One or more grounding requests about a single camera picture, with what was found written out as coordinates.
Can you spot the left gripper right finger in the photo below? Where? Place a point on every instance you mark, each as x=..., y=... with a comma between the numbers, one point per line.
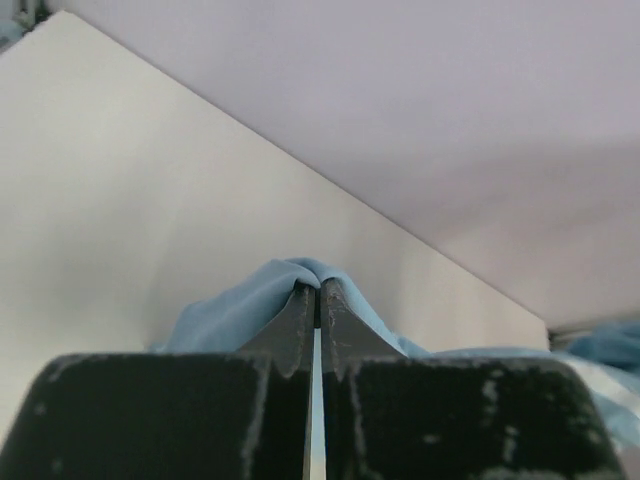
x=391, y=417

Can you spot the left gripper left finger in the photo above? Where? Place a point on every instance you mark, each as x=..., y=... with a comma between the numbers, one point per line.
x=241, y=415

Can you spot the light blue t shirt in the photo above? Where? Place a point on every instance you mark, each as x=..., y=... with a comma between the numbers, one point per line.
x=135, y=215

